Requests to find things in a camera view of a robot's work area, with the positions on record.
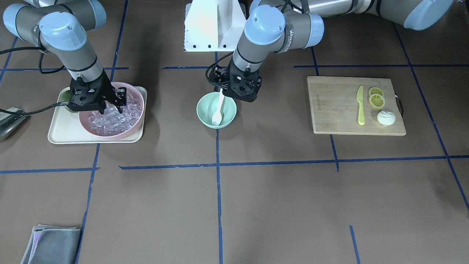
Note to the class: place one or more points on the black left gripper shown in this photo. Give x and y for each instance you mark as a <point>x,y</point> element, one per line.
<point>224,77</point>

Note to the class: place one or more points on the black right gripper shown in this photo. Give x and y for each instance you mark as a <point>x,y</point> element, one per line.
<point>109,89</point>

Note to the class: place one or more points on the white plastic spoon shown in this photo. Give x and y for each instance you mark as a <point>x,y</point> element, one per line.
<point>217,116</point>

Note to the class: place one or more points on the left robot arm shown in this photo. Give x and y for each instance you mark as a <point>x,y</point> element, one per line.
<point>282,25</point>

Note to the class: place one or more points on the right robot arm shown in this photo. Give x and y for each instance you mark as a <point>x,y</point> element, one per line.
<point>61,29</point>

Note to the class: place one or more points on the pile of clear ice cubes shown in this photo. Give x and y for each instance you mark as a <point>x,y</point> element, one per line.
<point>112,122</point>

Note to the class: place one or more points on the pink bowl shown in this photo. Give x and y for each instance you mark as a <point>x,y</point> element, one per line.
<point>138,92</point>

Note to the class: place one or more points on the green bowl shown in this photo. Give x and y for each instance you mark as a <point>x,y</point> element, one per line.
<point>207,106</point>

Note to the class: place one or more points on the metal ice scoop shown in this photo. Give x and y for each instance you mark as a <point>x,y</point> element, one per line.
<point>8,123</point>

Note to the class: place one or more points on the green lime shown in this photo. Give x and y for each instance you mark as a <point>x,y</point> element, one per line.
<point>65,96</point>

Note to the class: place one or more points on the cream tray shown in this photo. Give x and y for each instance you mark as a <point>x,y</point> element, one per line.
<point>66,128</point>

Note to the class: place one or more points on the bamboo cutting board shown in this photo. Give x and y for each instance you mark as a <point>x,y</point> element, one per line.
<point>334,108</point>

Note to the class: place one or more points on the yellow plastic knife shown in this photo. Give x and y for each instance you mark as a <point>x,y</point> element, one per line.
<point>361,110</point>

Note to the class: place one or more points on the lemon slice lower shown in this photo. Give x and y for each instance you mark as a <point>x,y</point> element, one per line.
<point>377,101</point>

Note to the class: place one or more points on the grey folded cloth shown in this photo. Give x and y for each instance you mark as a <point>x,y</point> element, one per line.
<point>50,244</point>

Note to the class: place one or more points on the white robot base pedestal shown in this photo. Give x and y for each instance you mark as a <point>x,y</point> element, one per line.
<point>213,25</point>

